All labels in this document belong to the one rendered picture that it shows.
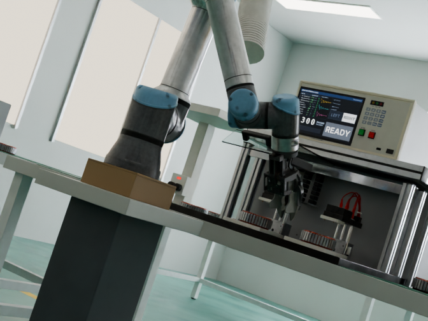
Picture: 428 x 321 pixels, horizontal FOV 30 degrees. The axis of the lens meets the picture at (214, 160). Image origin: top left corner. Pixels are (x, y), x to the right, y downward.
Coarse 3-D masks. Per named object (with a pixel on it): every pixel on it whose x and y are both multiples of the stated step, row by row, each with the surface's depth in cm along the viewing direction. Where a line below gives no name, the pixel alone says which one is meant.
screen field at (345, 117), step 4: (332, 112) 267; (336, 112) 267; (340, 112) 266; (332, 116) 267; (336, 116) 266; (340, 116) 265; (344, 116) 265; (348, 116) 264; (352, 116) 263; (356, 116) 262; (340, 120) 265; (344, 120) 264; (348, 120) 263; (352, 120) 262
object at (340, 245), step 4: (328, 236) 256; (336, 240) 254; (340, 240) 253; (336, 244) 254; (340, 244) 253; (344, 244) 252; (348, 244) 253; (336, 248) 253; (340, 248) 253; (352, 248) 256; (336, 252) 253; (340, 252) 252; (348, 256) 255
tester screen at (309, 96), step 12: (300, 96) 276; (312, 96) 274; (324, 96) 271; (336, 96) 268; (300, 108) 275; (312, 108) 272; (324, 108) 270; (336, 108) 267; (348, 108) 264; (300, 120) 274; (324, 120) 268; (336, 120) 266; (312, 132) 270
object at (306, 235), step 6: (306, 234) 241; (312, 234) 240; (318, 234) 248; (306, 240) 240; (312, 240) 239; (318, 240) 239; (324, 240) 239; (330, 240) 240; (324, 246) 240; (330, 246) 240
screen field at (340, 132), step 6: (330, 126) 267; (336, 126) 265; (342, 126) 264; (348, 126) 263; (324, 132) 267; (330, 132) 266; (336, 132) 265; (342, 132) 263; (348, 132) 262; (336, 138) 264; (342, 138) 263; (348, 138) 262
